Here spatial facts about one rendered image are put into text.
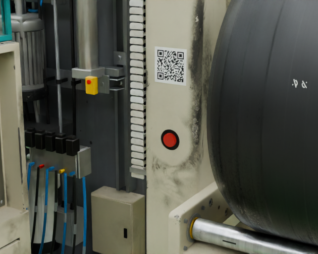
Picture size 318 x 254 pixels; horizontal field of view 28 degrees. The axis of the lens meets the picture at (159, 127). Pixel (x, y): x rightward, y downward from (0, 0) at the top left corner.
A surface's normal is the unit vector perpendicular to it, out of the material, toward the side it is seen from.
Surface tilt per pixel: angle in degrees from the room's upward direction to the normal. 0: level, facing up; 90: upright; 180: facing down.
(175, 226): 90
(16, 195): 90
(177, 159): 90
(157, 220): 90
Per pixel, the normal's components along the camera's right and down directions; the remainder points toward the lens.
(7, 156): -0.52, 0.24
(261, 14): -0.41, -0.37
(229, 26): -0.90, -0.33
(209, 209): 0.86, 0.15
